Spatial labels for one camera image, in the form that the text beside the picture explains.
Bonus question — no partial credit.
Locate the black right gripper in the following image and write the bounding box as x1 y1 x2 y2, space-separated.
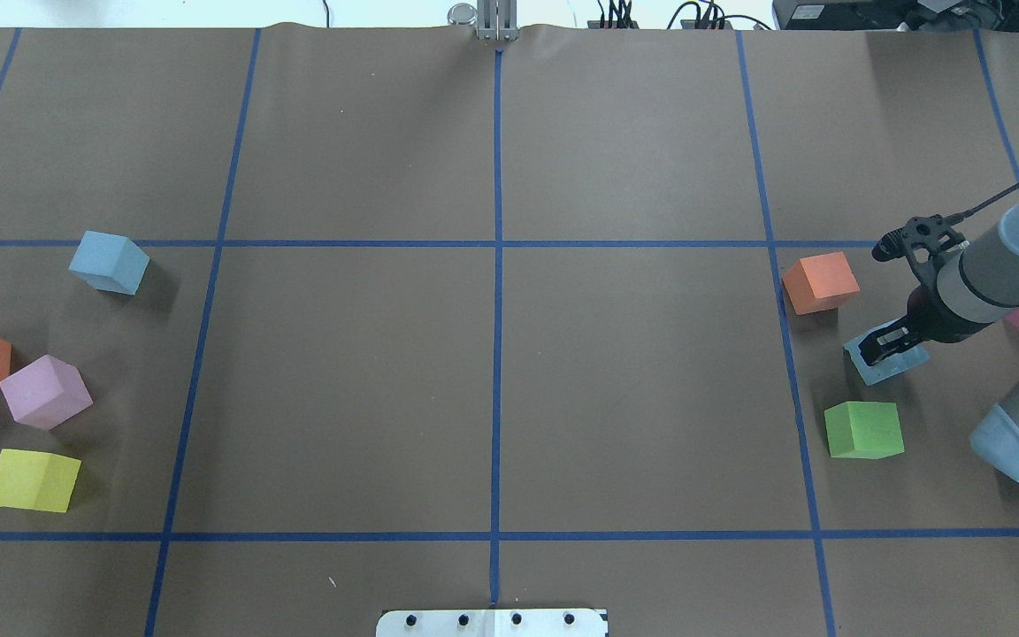
857 285 984 366

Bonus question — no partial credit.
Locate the orange foam block right side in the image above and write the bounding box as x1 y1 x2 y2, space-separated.
781 251 861 316

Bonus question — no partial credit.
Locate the green foam block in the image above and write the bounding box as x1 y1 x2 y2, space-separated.
824 402 905 460

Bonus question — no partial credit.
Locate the pink lilac foam block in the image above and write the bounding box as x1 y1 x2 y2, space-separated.
0 355 93 431

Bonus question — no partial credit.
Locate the yellow foam block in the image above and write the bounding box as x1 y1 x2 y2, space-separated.
0 449 81 513

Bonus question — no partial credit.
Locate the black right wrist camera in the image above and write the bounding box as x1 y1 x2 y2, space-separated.
872 212 970 267

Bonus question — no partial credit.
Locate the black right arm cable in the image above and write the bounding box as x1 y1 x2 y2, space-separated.
952 144 1019 222

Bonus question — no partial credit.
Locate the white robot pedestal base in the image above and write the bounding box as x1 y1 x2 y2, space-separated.
375 608 610 636

